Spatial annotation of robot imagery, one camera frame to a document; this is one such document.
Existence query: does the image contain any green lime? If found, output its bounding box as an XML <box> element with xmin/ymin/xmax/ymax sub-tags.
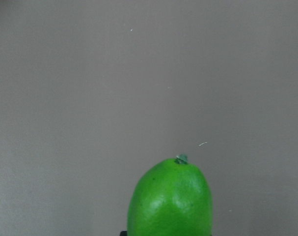
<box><xmin>127</xmin><ymin>154</ymin><xmax>213</xmax><ymax>236</ymax></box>

